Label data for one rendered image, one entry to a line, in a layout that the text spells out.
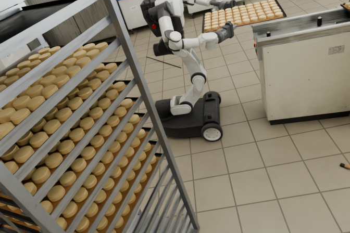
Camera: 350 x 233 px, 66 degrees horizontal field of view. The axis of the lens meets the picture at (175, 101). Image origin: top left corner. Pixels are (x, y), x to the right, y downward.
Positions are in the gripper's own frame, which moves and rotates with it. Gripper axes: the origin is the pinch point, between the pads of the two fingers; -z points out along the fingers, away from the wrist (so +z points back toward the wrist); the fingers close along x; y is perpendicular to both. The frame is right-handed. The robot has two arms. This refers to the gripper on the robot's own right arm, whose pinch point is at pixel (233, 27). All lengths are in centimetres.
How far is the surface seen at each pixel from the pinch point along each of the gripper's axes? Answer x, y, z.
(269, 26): -18.7, 3.3, -44.7
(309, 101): -81, -36, -42
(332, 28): -18, -45, -52
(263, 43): -19.2, -11.3, -18.1
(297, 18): -17, -12, -61
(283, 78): -53, -21, -27
